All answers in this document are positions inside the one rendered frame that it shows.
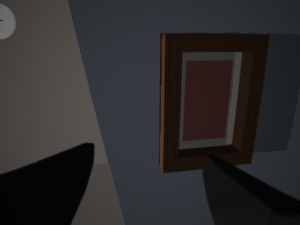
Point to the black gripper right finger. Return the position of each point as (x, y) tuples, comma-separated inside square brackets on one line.
[(237, 198)]

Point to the dark brown picture frame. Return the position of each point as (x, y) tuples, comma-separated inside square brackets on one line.
[(211, 88)]

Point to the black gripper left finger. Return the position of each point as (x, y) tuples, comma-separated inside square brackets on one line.
[(49, 191)]

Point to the dark grey wall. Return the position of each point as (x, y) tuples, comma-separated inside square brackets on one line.
[(119, 42)]

